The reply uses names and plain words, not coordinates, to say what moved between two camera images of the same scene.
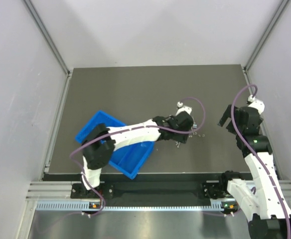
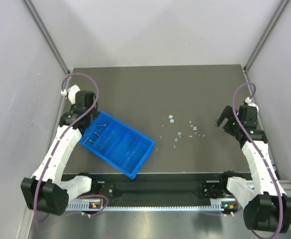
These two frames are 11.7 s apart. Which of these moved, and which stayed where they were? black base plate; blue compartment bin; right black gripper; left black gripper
Moved: left black gripper
Stayed: blue compartment bin; right black gripper; black base plate
